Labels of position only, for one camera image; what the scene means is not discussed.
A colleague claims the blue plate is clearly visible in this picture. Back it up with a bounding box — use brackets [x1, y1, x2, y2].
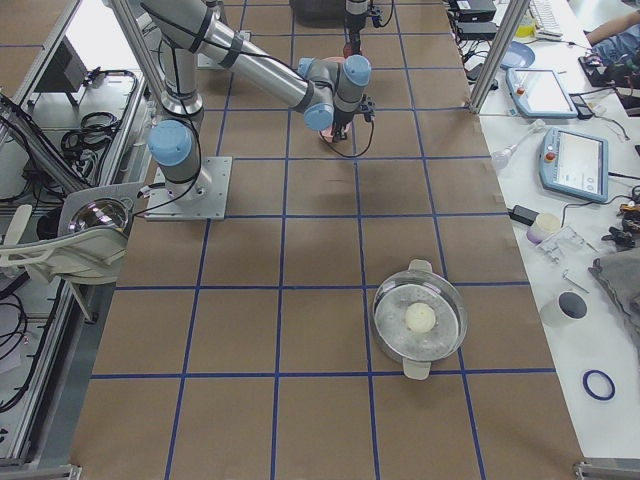
[500, 41, 536, 70]

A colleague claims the blue teach pendant near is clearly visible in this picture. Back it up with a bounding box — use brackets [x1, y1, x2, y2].
[538, 128, 609, 204]

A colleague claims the blue teach pendant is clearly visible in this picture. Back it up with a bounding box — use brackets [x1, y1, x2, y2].
[506, 68, 578, 119]
[538, 128, 609, 204]

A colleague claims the white cup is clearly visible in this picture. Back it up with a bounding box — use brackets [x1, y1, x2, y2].
[540, 291, 588, 327]

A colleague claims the steel steamer pot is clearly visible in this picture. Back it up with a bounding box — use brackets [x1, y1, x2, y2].
[370, 259, 468, 380]

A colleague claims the blue rubber ring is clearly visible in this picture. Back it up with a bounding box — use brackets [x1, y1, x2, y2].
[581, 368, 616, 401]

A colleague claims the aluminium frame post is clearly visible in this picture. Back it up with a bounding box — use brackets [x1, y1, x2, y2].
[468, 0, 529, 114]

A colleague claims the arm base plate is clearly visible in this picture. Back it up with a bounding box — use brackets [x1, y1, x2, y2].
[143, 156, 233, 221]

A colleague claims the blue teach pendant far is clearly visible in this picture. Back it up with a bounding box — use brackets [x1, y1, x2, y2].
[506, 68, 578, 119]

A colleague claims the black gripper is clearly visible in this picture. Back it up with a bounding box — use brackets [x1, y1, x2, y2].
[348, 23, 362, 50]
[331, 112, 354, 141]

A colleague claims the pink plate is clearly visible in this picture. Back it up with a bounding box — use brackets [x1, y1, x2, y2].
[322, 56, 346, 64]

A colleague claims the glass pot lid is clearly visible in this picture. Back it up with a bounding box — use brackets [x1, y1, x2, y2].
[67, 197, 129, 233]

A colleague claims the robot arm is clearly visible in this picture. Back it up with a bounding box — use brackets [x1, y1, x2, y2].
[345, 0, 369, 56]
[141, 1, 374, 141]

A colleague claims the pink bowl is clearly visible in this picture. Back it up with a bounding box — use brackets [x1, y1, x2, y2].
[319, 122, 352, 143]

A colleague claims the white steamed bun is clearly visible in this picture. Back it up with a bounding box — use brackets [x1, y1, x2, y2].
[404, 302, 436, 334]

